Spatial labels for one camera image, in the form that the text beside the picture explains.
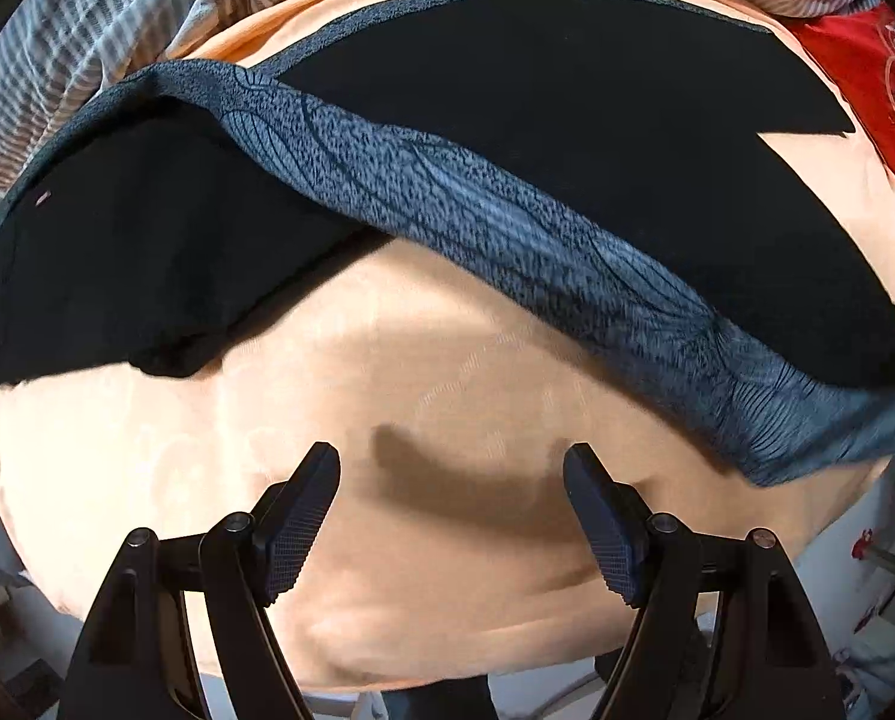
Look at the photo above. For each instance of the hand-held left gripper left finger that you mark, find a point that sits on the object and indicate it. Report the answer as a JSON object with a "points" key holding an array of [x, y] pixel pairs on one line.
{"points": [[301, 532]]}

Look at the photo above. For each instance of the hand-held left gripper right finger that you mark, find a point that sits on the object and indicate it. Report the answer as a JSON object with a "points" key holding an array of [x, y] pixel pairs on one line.
{"points": [[605, 532]]}

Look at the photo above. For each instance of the black pants with patterned stripe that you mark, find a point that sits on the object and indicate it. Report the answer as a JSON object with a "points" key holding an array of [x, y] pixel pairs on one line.
{"points": [[582, 165]]}

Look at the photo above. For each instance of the orange bed sheet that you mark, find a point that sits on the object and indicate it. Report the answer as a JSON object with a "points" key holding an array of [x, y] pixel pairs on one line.
{"points": [[447, 405]]}

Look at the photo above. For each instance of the white cabinet with red stickers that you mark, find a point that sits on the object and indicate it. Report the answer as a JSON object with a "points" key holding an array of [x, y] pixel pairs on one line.
{"points": [[879, 540]]}

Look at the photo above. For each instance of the red embroidered cloth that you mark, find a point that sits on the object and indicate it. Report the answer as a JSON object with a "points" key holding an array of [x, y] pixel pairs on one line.
{"points": [[879, 82]]}

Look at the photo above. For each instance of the grey striped blanket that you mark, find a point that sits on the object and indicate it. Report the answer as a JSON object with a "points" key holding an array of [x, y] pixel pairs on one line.
{"points": [[102, 22]]}

